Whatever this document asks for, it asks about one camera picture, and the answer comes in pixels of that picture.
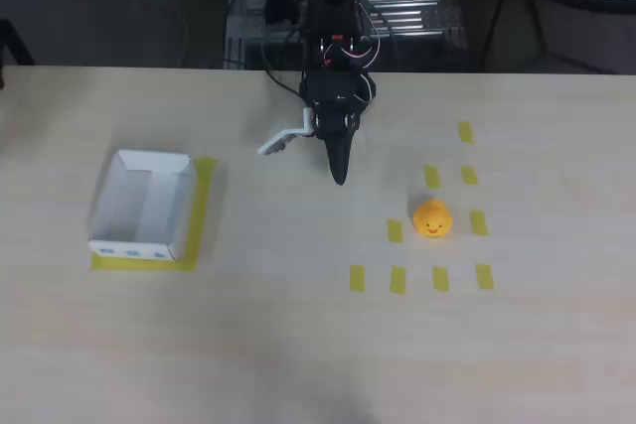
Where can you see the aluminium profile frame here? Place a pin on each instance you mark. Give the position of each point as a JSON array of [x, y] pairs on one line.
[[417, 2]]

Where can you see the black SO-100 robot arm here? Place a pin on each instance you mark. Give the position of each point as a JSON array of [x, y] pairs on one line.
[[333, 22]]

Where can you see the yellow rubber duck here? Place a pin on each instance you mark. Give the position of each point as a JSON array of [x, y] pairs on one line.
[[432, 219]]

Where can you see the black table base legs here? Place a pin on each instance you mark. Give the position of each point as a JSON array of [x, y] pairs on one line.
[[539, 32]]

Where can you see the white open cardboard box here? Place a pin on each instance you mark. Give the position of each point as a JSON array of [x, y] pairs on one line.
[[139, 205]]

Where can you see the dark clothed person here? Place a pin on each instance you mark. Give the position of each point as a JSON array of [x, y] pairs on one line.
[[12, 44]]

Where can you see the yellow tape strip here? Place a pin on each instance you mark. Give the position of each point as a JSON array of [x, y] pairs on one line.
[[465, 132], [478, 223], [469, 176], [395, 231], [398, 280], [431, 176], [440, 279], [357, 278], [484, 277]]

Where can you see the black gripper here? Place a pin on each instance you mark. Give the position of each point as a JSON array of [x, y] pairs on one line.
[[334, 130]]

